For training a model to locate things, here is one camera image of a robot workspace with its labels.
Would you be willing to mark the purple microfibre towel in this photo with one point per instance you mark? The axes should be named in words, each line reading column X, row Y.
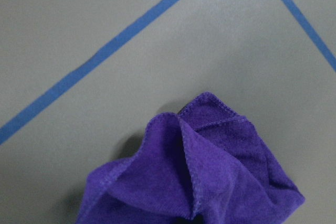
column 206, row 164

